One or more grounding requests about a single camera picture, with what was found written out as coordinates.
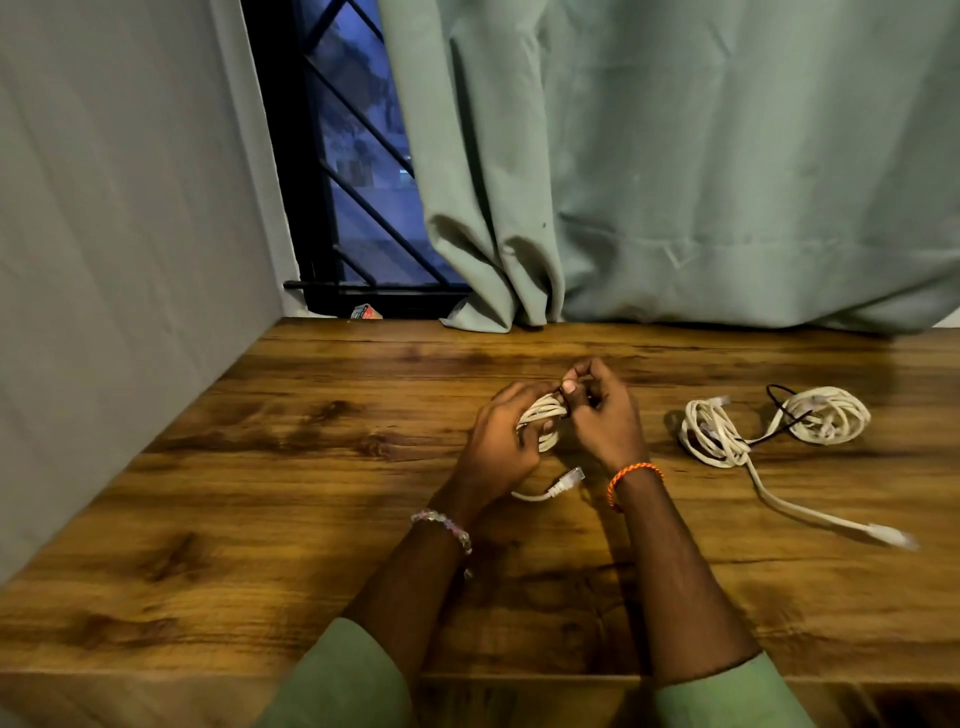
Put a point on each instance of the person's right hand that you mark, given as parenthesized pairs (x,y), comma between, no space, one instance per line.
(609,435)

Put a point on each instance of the person's left hand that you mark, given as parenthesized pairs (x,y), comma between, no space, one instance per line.
(491,450)

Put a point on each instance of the person's left thumb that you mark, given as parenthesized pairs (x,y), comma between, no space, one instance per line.
(529,390)

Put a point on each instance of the person's right thumb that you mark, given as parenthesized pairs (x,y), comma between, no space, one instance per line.
(571,381)

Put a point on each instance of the person's left forearm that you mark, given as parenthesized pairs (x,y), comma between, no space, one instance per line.
(405,592)

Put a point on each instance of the person's right forearm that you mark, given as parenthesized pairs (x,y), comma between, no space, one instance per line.
(686,600)

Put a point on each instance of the small red packet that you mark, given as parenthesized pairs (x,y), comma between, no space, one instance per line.
(366,312)

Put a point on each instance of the black twist tie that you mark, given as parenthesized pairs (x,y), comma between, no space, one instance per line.
(784,424)

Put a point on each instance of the green curtain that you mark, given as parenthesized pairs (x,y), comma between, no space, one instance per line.
(675,165)

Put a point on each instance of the black window grille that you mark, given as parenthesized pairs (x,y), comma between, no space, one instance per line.
(315,187)

